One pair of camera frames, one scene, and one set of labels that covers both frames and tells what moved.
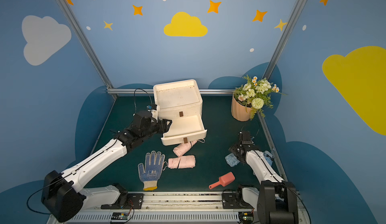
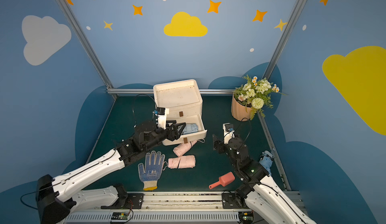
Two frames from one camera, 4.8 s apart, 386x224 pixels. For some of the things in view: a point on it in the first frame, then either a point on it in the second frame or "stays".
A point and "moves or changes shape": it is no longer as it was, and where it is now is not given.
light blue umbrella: [269, 156] stays
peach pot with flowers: [253, 96] stays
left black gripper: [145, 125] to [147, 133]
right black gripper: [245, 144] to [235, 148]
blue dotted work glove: [154, 165] stays
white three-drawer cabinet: [180, 102] stays
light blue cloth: [231, 159] moves or changes shape
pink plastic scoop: [223, 180] stays
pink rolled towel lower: [183, 161] stays
